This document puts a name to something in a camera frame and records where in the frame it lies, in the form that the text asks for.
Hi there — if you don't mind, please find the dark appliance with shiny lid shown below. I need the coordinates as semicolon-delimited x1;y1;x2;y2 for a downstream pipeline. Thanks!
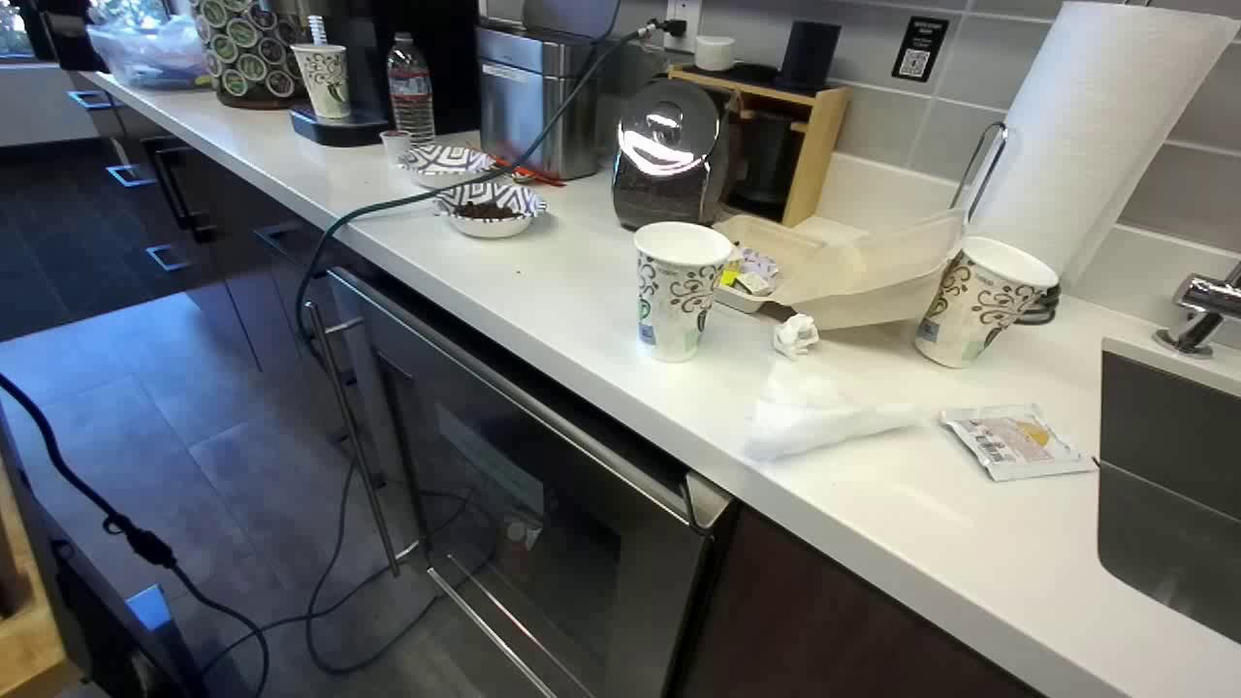
609;76;731;231

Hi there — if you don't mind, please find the stainless steel bin body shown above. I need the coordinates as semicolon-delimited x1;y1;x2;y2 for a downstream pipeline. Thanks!
473;23;609;181

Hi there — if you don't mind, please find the upright patterned paper cup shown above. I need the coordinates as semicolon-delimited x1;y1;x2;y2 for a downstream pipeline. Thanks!
634;218;737;366

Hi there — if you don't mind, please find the small yellow condiment packet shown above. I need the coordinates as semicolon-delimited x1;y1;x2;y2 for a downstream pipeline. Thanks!
716;245;786;301

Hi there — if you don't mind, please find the small white creamer cup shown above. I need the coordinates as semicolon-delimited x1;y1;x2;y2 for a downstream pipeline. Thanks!
771;309;825;362

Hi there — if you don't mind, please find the stainless under-counter appliance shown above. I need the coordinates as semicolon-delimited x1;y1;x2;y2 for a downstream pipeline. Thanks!
322;265;737;698

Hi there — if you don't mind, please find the patterned bowl with dark contents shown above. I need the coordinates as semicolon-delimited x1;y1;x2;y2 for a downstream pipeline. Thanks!
435;177;552;245

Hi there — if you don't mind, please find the white plastic wrapper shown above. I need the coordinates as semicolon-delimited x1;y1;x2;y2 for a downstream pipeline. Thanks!
741;362;925;467

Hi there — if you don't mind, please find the beige takeout container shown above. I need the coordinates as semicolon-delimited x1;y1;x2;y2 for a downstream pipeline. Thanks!
714;209;967;332

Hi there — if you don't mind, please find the empty patterned paper bowl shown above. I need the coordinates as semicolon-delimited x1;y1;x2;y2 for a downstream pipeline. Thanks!
401;139;498;192

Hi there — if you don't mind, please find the wooden countertop rack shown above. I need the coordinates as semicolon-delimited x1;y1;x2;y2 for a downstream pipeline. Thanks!
663;62;853;227

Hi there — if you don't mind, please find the white round container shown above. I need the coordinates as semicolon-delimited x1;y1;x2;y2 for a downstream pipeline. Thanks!
691;31;741;72

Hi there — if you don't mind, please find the clear plastic water bottle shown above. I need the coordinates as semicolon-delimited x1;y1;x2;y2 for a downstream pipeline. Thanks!
385;31;437;149

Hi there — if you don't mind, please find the black coffee machine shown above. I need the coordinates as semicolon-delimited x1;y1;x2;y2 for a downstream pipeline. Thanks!
288;0;485;149

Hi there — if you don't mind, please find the black box on rack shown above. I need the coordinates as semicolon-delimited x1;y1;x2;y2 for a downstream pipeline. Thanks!
777;17;846;97

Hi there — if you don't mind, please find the flat printed snack packet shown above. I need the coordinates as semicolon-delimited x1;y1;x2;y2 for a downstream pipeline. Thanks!
937;398;1098;483

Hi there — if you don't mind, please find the metal paper towel holder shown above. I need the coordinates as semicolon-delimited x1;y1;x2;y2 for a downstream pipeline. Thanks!
952;116;1018;218

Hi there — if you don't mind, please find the white paper towel roll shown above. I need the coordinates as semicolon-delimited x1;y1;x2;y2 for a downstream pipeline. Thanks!
967;0;1241;283

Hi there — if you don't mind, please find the stainless steel sink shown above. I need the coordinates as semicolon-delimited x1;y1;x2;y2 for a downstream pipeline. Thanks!
1095;336;1241;649

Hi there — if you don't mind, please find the chrome faucet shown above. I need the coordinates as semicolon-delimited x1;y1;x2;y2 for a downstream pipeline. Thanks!
1155;260;1241;357

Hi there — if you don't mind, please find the wooden board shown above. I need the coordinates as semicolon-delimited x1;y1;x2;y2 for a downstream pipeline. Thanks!
0;478;71;698

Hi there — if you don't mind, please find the dark teal power cable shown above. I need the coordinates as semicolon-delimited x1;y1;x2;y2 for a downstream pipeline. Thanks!
291;17;684;677

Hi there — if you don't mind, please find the white wall outlet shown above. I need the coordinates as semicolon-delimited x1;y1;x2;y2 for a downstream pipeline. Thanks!
658;0;705;53

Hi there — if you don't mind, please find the black wall sign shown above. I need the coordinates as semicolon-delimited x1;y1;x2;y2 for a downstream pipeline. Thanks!
890;10;953;84

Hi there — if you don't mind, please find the black cable with connector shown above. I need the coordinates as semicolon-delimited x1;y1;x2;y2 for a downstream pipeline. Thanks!
0;371;276;698

